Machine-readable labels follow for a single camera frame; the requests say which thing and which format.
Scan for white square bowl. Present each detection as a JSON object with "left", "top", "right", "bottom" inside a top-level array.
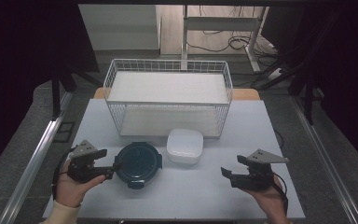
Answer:
[{"left": 166, "top": 128, "right": 205, "bottom": 165}]

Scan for white wire rack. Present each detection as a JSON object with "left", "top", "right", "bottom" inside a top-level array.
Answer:
[{"left": 103, "top": 58, "right": 234, "bottom": 140}]

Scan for black tripod stand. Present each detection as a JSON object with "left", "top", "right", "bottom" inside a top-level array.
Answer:
[
  {"left": 49, "top": 60, "right": 104, "bottom": 121},
  {"left": 251, "top": 18, "right": 332, "bottom": 126}
]

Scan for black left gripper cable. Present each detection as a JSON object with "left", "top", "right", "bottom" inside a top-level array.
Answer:
[{"left": 51, "top": 147, "right": 76, "bottom": 201}]

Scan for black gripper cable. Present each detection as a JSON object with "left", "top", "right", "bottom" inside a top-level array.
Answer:
[
  {"left": 272, "top": 172, "right": 290, "bottom": 217},
  {"left": 51, "top": 147, "right": 76, "bottom": 201}
]

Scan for thin black table cable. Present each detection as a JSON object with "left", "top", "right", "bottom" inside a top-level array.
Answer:
[{"left": 273, "top": 128, "right": 286, "bottom": 151}]

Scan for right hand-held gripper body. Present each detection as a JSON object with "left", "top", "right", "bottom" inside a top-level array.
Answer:
[{"left": 229, "top": 148, "right": 290, "bottom": 191}]

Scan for black square bracket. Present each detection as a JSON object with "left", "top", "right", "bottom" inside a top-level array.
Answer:
[{"left": 53, "top": 120, "right": 76, "bottom": 144}]

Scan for dark round lidded container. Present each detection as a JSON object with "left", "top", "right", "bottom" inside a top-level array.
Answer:
[{"left": 113, "top": 141, "right": 163, "bottom": 190}]

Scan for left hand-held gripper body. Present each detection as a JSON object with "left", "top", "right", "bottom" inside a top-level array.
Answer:
[{"left": 66, "top": 139, "right": 103, "bottom": 185}]

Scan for white cabinet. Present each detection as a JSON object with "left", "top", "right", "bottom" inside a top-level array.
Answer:
[{"left": 78, "top": 4, "right": 162, "bottom": 51}]

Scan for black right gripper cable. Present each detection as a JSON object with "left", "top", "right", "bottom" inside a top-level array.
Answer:
[{"left": 272, "top": 172, "right": 290, "bottom": 217}]

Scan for aluminium rail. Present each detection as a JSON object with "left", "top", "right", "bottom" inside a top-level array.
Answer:
[
  {"left": 0, "top": 91, "right": 75, "bottom": 224},
  {"left": 291, "top": 93, "right": 358, "bottom": 224}
]

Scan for white metal desk frame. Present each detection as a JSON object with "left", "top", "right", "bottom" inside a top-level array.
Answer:
[{"left": 181, "top": 4, "right": 269, "bottom": 74}]

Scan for person's right hand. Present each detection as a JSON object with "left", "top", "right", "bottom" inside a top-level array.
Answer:
[{"left": 245, "top": 176, "right": 290, "bottom": 224}]

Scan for dark curtain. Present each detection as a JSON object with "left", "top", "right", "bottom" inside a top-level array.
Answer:
[
  {"left": 0, "top": 0, "right": 101, "bottom": 181},
  {"left": 260, "top": 3, "right": 358, "bottom": 176}
]

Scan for wooden board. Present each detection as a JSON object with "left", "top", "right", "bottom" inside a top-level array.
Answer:
[{"left": 92, "top": 87, "right": 261, "bottom": 102}]

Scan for black floor cables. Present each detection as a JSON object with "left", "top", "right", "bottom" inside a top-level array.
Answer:
[{"left": 186, "top": 4, "right": 282, "bottom": 68}]

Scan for white power strip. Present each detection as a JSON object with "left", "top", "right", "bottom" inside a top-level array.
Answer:
[{"left": 268, "top": 67, "right": 284, "bottom": 81}]

